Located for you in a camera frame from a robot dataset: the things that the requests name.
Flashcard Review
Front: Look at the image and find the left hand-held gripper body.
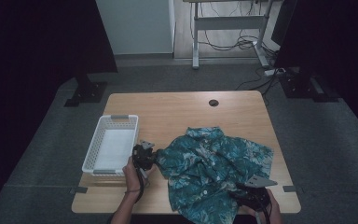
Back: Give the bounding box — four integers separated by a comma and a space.
131, 140, 157, 172

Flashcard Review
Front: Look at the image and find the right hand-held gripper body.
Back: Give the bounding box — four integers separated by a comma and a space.
236, 175, 279, 213

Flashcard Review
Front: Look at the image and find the teal floral shirt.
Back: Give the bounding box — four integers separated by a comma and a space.
156, 125, 275, 224

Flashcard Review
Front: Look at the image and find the white plastic basket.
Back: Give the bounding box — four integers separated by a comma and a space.
81, 114, 140, 177

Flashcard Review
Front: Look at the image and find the person's right hand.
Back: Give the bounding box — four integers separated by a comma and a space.
247, 188, 283, 224

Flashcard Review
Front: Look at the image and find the person's left hand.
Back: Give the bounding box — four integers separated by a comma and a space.
121, 155, 157, 194

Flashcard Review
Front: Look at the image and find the black stand base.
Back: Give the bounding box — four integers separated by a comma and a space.
63, 73, 108, 108
278, 66, 339, 104

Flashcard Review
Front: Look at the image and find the white power strip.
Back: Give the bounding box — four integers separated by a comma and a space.
264, 67, 287, 77

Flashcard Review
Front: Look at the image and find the white panel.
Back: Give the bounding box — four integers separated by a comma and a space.
95, 0, 175, 56

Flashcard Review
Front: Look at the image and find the dark curtain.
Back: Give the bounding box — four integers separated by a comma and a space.
0, 0, 119, 216
274, 0, 358, 143

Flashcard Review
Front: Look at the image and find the right hand-held gripper cable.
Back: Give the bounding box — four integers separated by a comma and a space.
255, 199, 273, 224

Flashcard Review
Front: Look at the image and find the black floor cable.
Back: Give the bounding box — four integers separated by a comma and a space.
234, 66, 281, 106

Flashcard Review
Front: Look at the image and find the tangle of black cables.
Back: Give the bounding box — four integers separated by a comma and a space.
195, 0, 282, 59

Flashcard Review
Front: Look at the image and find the white desk frame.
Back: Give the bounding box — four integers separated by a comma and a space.
182, 0, 276, 70

